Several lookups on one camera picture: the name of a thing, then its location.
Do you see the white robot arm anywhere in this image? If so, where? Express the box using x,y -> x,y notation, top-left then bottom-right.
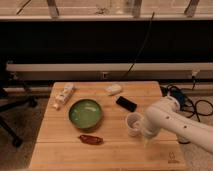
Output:
141,96 -> 213,154

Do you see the green ceramic bowl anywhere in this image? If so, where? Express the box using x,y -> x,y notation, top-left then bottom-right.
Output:
69,99 -> 103,130

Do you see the black rectangular phone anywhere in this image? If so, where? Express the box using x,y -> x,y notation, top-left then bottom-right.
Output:
116,96 -> 137,112

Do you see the dark red chili pepper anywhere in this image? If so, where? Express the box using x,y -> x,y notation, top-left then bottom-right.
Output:
79,135 -> 103,145

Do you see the white tube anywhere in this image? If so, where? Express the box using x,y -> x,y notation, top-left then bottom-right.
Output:
53,83 -> 74,110

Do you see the black office chair base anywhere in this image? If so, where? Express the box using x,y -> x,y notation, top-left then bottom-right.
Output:
0,78 -> 38,148

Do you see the white baseboard heater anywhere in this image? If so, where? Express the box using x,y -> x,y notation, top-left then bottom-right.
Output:
6,62 -> 213,81

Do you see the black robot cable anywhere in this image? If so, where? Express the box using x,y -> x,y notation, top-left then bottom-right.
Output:
161,75 -> 213,145

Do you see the thin black hanging cable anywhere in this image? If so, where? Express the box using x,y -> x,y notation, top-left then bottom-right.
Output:
121,11 -> 156,80

